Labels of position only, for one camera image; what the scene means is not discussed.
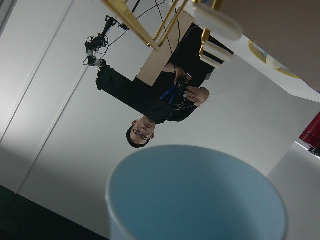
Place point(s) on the standing man with glasses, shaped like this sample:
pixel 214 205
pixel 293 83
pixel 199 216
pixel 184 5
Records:
pixel 174 96

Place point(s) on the wooden board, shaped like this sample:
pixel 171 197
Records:
pixel 158 59

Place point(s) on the red cylinder bottle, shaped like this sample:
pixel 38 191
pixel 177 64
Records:
pixel 311 135

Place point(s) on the gold wire cup holder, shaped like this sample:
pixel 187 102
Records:
pixel 206 13

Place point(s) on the black camera tripod rig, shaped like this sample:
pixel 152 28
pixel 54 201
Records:
pixel 94 44

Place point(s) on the light blue plastic cup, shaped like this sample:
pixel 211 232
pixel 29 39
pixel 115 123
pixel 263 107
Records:
pixel 182 192

